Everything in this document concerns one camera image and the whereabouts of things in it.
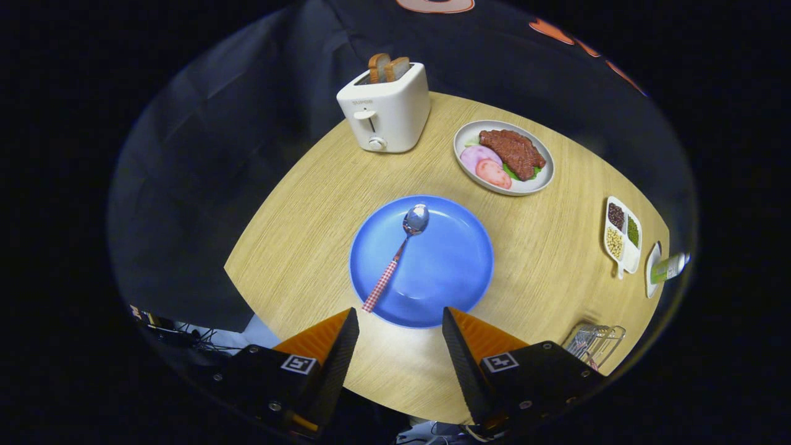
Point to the small white dish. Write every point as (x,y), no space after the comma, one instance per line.
(652,253)

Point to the green beans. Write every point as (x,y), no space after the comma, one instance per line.
(633,231)

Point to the brown toast slice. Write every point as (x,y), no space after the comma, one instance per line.
(378,67)
(398,68)

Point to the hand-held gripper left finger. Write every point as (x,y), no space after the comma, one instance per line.
(337,364)

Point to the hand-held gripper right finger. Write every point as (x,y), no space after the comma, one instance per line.
(466,364)

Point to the pale pink ham slice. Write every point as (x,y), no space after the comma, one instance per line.
(474,156)

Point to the green lettuce leaf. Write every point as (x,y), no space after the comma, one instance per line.
(511,172)

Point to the blue plate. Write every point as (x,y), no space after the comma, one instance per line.
(445,266)

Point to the dark red beans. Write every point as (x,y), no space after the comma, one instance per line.
(616,216)

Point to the red ham slice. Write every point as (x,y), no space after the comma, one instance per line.
(493,174)

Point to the grey food plate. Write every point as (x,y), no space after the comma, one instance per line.
(545,176)

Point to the green bottle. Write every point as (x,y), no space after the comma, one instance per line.
(667,269)

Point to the yellow beans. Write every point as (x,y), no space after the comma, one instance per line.
(614,243)

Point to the white divided dish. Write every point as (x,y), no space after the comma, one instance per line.
(631,259)

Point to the white toaster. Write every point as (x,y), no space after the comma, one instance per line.
(395,111)

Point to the brown steak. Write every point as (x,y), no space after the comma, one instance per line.
(513,151)

